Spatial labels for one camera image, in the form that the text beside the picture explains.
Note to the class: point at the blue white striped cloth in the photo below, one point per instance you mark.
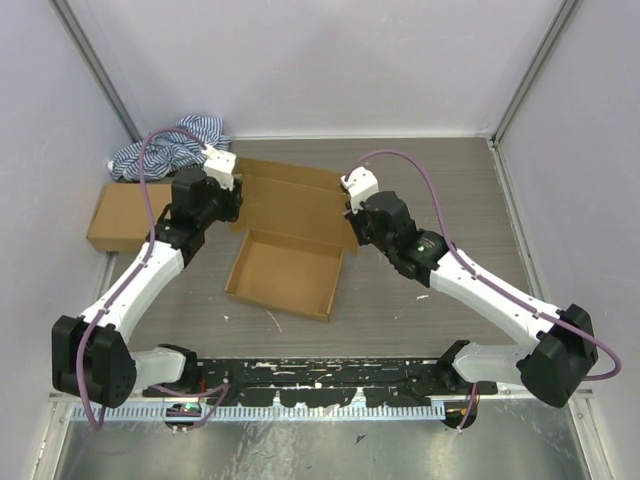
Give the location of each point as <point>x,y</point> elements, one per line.
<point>180,147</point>

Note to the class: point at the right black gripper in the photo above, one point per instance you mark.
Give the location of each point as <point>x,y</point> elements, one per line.
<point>354,221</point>

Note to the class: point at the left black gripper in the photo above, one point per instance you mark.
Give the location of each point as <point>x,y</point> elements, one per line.
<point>234,199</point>

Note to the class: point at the slotted grey cable duct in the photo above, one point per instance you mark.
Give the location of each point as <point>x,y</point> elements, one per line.
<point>191,412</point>

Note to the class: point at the brown cardboard box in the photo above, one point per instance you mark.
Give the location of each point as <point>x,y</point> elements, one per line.
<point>120,222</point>

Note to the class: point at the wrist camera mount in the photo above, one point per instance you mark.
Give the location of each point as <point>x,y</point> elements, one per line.
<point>220,166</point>
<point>359,186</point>

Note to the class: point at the aluminium frame post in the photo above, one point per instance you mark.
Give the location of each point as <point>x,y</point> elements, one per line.
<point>552,35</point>
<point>88,54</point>

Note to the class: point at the right aluminium frame post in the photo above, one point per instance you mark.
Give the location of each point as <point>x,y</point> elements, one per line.
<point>552,35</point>

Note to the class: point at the left aluminium frame post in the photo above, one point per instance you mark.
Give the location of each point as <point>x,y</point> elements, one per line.
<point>88,54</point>

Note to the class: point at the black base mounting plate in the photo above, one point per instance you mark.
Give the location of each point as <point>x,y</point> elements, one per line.
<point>324,382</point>

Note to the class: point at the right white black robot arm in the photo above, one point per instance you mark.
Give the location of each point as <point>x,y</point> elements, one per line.
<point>551,354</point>

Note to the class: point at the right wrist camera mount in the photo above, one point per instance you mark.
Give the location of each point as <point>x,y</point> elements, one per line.
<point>359,186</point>

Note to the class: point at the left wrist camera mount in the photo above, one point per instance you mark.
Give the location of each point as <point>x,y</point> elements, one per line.
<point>220,166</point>

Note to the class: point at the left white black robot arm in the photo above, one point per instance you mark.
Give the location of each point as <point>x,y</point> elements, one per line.
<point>90,355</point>

